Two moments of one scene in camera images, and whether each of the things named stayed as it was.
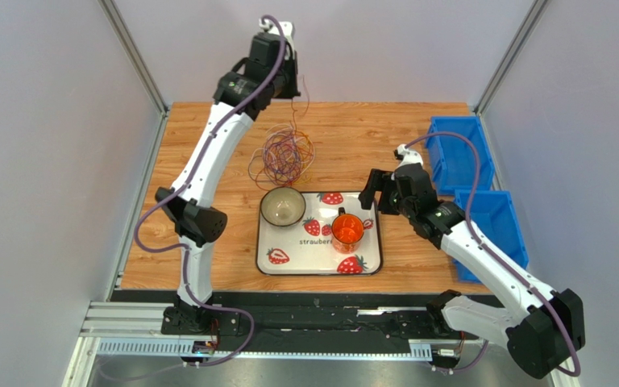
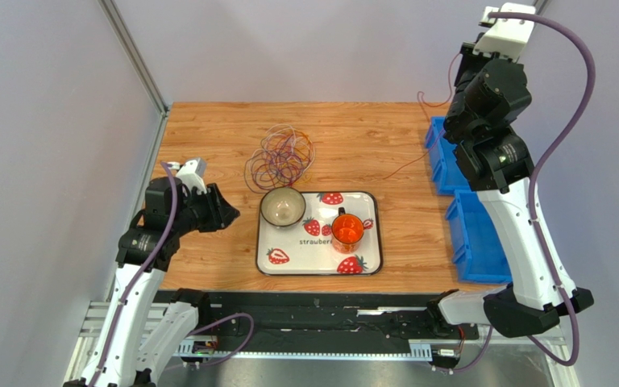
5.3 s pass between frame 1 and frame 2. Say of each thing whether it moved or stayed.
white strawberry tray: stayed
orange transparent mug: stayed
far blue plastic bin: stayed
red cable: moved
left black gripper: moved
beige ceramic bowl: stayed
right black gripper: moved
